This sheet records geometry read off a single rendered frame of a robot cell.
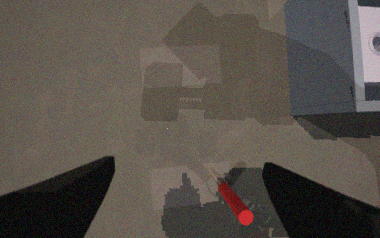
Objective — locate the red peg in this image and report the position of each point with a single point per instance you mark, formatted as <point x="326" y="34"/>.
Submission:
<point x="243" y="214"/>

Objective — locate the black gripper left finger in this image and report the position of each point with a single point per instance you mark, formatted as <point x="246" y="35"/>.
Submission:
<point x="62" y="206"/>

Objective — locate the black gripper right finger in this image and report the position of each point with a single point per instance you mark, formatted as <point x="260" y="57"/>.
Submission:
<point x="308" y="209"/>

